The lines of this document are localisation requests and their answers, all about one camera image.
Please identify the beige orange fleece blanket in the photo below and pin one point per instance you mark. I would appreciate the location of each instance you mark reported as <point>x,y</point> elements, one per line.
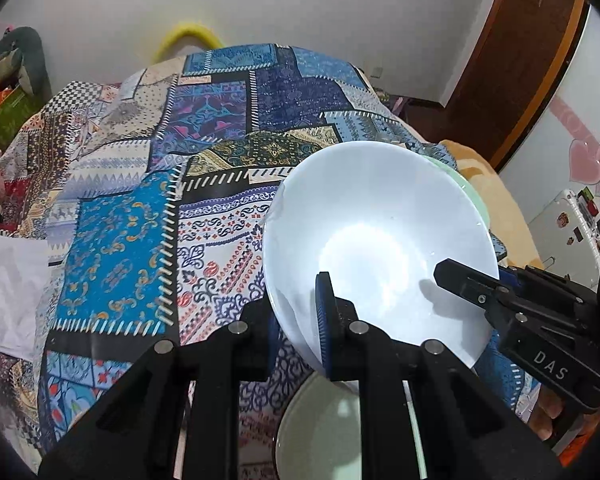
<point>507,222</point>

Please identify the green cardboard box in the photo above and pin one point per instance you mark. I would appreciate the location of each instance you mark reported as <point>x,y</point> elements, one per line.
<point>15,110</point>

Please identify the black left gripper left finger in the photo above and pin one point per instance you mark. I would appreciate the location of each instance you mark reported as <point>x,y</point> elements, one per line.
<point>177,406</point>

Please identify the mint green plate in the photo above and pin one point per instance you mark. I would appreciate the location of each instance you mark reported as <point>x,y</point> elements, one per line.
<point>319,435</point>

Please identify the mint green bowl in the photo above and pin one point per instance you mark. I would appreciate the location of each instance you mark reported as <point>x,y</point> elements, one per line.
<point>466,187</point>

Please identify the brown wooden door frame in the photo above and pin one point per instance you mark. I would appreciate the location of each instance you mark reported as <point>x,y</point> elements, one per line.
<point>518,62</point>

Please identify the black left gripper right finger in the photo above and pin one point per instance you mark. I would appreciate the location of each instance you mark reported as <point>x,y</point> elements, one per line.
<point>424,413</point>

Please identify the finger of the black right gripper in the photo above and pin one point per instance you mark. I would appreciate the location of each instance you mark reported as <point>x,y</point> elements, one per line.
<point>493,296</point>
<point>543,287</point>

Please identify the patchwork patterned bedspread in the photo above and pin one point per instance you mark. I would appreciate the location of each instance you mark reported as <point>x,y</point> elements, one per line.
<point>151,196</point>

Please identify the right hand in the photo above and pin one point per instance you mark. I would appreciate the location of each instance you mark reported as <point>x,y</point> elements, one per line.
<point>548,407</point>

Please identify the white bowl with dark spots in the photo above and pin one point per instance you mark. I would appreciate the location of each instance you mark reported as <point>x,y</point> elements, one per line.
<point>377,218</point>

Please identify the white suitcase with stickers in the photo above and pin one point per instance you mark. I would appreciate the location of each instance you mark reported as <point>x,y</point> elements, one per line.
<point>566,241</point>

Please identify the white cloth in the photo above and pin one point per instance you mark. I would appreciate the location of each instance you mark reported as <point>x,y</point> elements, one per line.
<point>24,273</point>

